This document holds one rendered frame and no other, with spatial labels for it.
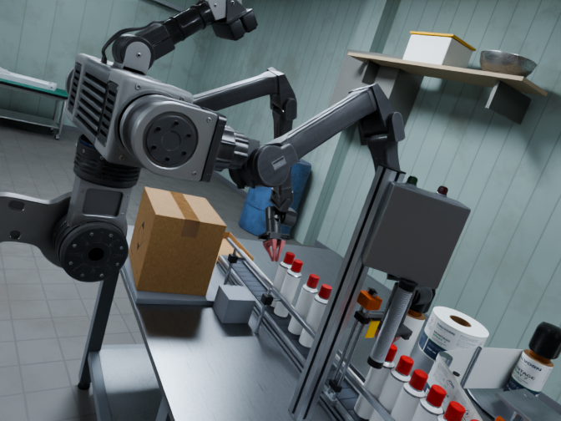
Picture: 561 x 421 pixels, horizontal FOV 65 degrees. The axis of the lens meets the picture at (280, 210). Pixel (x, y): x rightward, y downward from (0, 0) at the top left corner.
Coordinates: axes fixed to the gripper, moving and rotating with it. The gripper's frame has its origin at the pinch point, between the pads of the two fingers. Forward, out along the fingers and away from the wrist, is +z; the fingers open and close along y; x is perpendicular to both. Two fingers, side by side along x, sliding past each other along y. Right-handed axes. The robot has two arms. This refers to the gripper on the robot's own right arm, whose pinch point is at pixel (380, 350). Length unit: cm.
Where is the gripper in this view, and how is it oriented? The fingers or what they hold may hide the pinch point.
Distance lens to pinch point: 128.5
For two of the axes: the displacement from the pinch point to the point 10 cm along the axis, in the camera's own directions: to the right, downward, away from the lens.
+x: -8.4, -1.1, -5.4
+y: -4.7, -3.5, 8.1
